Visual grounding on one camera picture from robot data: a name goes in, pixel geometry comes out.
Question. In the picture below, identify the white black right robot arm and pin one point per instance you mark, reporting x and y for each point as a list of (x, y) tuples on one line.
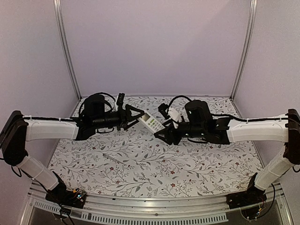
[(225, 129)]

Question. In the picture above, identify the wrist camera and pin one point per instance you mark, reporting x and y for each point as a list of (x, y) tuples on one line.
[(170, 113), (118, 104)]

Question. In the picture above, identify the white remote control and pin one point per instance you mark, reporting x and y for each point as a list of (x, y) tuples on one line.
[(152, 124)]

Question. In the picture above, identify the floral patterned table mat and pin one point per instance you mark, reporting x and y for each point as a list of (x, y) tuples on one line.
[(153, 168)]

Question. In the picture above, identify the right aluminium frame post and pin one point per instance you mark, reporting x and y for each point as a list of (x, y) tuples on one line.
[(245, 49)]

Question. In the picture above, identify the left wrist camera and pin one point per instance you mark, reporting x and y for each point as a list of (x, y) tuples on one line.
[(118, 104)]

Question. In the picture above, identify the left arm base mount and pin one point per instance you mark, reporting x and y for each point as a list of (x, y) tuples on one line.
[(70, 195)]

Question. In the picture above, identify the aluminium frame post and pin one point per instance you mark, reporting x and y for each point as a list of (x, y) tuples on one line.
[(245, 49), (65, 47)]

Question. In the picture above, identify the left aluminium frame post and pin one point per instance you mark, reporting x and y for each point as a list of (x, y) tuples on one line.
[(65, 47)]

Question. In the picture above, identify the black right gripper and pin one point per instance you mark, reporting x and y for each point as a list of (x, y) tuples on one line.
[(168, 134)]

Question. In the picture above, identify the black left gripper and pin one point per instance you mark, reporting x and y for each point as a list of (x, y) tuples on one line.
[(123, 117)]

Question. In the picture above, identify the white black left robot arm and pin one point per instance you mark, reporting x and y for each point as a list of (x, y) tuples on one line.
[(94, 114)]

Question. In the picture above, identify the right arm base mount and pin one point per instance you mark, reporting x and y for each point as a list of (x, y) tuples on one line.
[(250, 203)]

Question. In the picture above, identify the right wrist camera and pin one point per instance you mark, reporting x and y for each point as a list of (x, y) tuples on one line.
[(170, 113)]

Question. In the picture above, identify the aluminium front rail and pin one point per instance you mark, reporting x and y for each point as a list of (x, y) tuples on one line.
[(197, 210)]

